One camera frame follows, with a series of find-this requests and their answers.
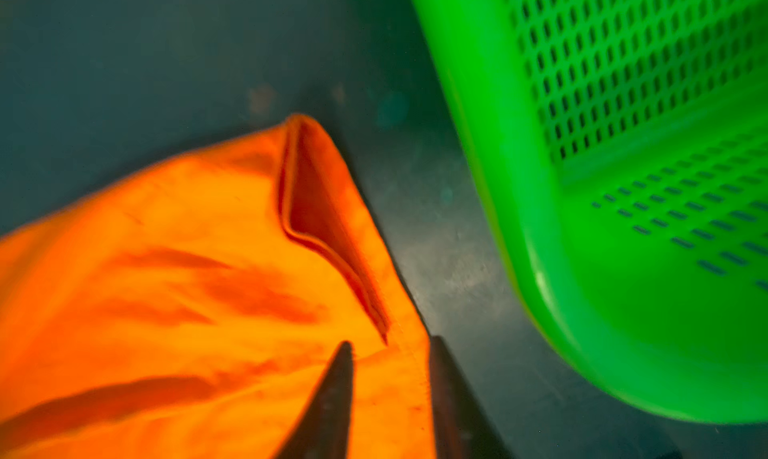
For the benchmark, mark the orange t shirt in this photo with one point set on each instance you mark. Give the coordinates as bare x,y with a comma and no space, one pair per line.
191,309

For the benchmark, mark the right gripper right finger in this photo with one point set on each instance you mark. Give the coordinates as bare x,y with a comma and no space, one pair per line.
461,428

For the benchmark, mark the green plastic basket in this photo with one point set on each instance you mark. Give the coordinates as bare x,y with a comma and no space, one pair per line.
619,148

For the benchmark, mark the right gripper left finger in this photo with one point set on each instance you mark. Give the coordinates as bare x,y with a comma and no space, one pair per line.
322,431

